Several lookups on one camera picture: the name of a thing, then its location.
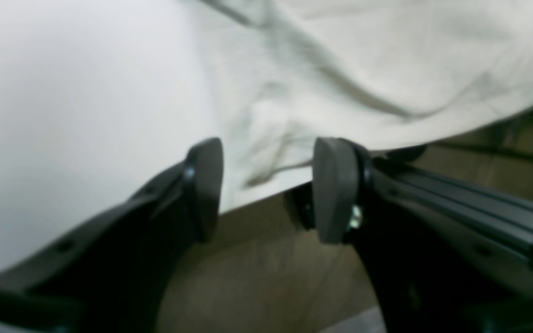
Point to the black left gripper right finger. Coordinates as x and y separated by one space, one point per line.
430 273

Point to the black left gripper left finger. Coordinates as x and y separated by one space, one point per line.
109 274

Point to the beige t-shirt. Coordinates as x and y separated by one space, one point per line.
386 74

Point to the black aluminium table frame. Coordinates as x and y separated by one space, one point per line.
500 217

